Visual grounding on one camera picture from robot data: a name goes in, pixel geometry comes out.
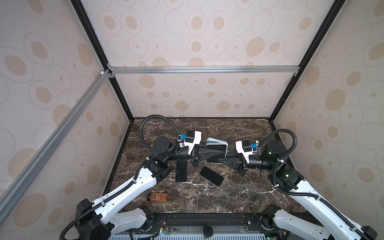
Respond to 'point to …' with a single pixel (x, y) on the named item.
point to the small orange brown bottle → (158, 197)
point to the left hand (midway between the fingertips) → (220, 154)
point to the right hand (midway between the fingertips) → (220, 159)
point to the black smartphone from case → (181, 170)
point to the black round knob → (207, 231)
